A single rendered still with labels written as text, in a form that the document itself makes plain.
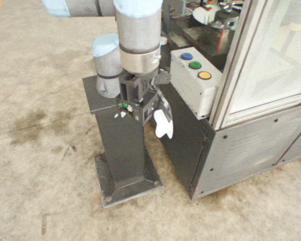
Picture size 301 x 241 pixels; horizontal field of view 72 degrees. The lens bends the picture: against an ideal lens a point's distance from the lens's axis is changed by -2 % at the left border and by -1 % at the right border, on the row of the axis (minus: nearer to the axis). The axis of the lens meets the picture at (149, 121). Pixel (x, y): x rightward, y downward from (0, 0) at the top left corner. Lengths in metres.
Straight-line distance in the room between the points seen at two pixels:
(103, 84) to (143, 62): 0.54
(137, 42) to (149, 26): 0.03
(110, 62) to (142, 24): 0.50
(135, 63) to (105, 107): 0.52
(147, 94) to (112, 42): 0.41
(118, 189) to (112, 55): 0.93
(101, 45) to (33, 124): 1.38
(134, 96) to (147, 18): 0.16
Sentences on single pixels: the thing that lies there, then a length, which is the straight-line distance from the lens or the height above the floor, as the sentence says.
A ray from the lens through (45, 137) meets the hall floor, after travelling 1.92.
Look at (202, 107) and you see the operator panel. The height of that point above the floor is 0.81.
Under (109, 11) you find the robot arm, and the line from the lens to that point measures 0.46.
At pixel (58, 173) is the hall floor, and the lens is 1.66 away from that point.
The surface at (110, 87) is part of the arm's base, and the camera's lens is 0.90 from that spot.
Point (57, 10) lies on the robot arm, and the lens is 0.48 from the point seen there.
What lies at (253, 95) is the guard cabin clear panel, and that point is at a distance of 0.84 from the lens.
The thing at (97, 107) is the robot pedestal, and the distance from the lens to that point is 0.89.
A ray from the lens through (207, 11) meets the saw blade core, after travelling 1.23.
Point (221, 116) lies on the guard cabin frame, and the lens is 0.77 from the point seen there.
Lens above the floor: 1.33
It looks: 47 degrees down
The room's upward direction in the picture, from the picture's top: straight up
